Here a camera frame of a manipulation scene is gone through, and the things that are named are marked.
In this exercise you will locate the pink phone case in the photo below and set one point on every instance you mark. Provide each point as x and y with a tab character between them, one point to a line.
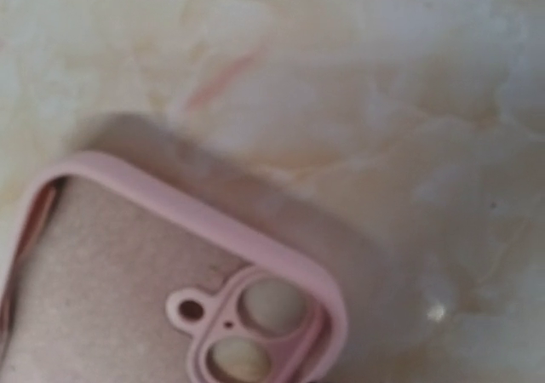
116	276

